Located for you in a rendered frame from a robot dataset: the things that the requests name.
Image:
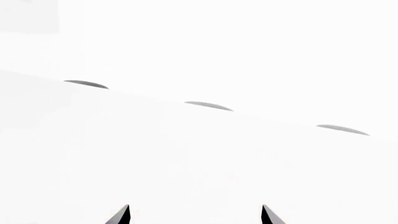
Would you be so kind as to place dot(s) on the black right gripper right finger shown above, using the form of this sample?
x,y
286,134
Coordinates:
x,y
269,217

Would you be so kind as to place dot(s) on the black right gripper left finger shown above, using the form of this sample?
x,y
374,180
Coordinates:
x,y
121,217

